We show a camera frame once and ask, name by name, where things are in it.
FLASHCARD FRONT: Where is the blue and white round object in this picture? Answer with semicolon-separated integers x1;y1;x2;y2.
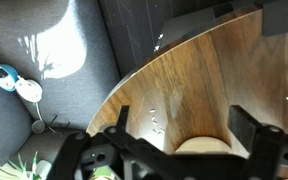
0;63;19;93

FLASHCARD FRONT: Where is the dark grey bench seat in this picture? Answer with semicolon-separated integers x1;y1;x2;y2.
0;0;126;168

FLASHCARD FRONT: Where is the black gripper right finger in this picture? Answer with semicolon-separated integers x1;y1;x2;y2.
227;104;288;180

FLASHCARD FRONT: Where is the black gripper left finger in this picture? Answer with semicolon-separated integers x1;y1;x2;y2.
47;104;172;180

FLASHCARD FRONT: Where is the small white pot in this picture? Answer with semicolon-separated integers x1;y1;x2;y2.
35;159;52;180

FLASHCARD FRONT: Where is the small grey round puck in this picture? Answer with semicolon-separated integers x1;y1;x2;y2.
31;119;47;135

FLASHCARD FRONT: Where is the printed white paper cup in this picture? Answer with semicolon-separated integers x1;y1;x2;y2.
174;135;234;155

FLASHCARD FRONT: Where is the thin black wire stand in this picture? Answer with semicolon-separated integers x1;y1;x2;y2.
45;114;71;135

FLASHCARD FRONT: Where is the small green plant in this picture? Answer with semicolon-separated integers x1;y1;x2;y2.
0;151;40;180

